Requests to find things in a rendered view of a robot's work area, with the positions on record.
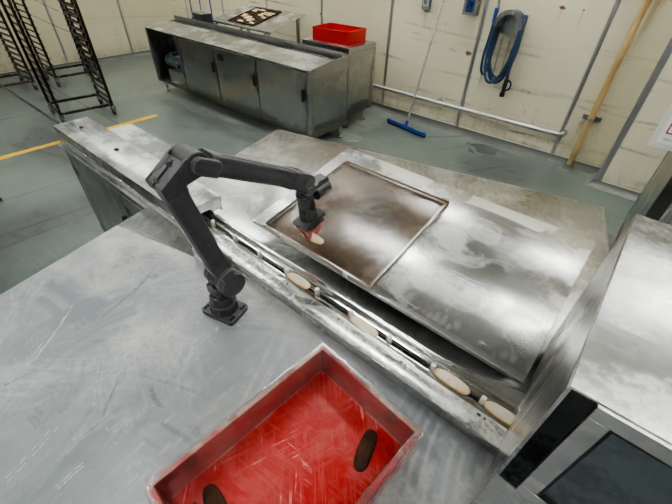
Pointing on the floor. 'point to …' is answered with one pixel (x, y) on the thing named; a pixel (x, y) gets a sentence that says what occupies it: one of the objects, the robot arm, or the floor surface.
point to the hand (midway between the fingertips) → (312, 235)
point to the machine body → (104, 196)
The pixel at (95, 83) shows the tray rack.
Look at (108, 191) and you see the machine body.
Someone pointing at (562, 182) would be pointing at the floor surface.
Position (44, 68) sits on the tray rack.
